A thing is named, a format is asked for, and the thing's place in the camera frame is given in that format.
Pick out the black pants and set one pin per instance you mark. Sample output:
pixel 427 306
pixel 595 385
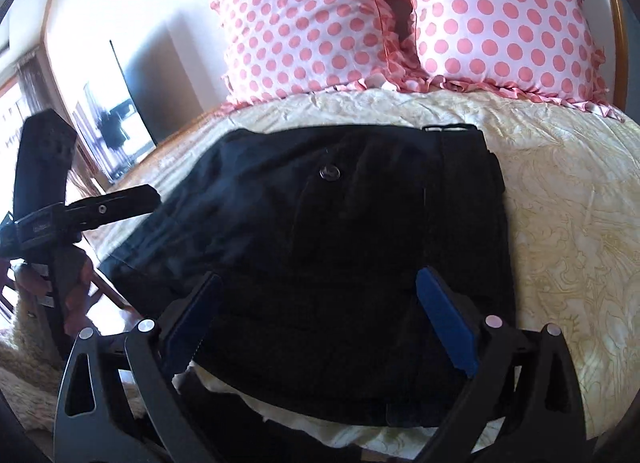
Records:
pixel 325 243

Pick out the wooden chair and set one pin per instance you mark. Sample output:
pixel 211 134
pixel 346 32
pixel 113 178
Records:
pixel 116 295

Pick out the wooden headboard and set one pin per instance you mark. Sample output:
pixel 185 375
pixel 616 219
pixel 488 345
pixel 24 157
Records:
pixel 620 68

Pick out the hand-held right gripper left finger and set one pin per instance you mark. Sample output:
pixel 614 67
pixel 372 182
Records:
pixel 195 313

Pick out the pink polka dot pillow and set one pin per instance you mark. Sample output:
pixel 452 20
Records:
pixel 500 18
pixel 300 28

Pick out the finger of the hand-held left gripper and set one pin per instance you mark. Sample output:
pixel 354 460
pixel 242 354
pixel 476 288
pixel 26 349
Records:
pixel 115 205

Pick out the cream floral bedspread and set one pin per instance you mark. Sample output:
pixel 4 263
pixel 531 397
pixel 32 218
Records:
pixel 575 243

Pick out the person's left hand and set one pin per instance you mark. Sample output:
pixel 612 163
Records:
pixel 81 275

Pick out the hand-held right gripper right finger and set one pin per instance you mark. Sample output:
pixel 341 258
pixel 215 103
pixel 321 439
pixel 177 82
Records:
pixel 447 323

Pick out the flat screen television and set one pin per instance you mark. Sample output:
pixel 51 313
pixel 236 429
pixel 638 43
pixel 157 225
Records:
pixel 127 108

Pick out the cream fluffy rug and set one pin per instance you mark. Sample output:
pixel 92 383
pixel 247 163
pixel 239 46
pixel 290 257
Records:
pixel 25 373

